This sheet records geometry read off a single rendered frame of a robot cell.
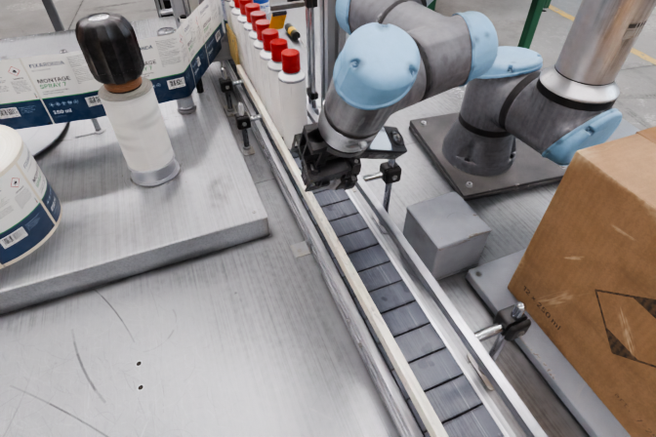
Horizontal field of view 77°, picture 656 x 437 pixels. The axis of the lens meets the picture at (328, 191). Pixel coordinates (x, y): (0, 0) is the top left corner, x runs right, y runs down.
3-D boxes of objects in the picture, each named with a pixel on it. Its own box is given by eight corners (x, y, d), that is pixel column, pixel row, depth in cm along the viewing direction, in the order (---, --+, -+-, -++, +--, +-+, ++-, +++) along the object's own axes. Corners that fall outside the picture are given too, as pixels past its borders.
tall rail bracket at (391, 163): (351, 225, 78) (356, 156, 66) (387, 216, 80) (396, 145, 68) (359, 238, 75) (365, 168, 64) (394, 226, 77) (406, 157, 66)
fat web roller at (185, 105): (176, 105, 99) (153, 27, 87) (194, 101, 101) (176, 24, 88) (178, 115, 96) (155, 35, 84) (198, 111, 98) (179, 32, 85)
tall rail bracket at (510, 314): (443, 375, 57) (471, 310, 46) (486, 355, 59) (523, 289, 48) (457, 397, 55) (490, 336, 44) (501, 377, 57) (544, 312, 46)
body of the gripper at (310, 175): (289, 149, 63) (299, 109, 52) (341, 137, 66) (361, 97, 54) (305, 195, 61) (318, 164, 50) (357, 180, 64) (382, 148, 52)
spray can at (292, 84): (281, 140, 89) (272, 48, 75) (305, 136, 90) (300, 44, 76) (287, 154, 85) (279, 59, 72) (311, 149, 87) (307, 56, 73)
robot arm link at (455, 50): (441, -12, 50) (365, 12, 47) (513, 20, 43) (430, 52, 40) (433, 49, 56) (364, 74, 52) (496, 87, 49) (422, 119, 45)
